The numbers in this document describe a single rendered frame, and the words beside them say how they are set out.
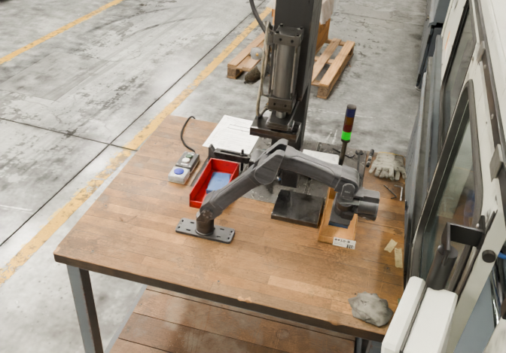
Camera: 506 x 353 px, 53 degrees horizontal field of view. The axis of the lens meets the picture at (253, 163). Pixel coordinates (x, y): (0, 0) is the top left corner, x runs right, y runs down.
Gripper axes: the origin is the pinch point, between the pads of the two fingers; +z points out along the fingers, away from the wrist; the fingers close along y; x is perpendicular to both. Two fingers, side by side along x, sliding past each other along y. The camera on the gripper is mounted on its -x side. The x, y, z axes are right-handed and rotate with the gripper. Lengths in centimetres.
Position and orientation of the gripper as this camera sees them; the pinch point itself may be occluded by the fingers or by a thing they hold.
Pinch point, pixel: (339, 217)
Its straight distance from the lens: 175.9
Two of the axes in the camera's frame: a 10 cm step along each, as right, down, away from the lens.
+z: 0.6, 4.0, 9.2
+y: 2.7, -8.9, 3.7
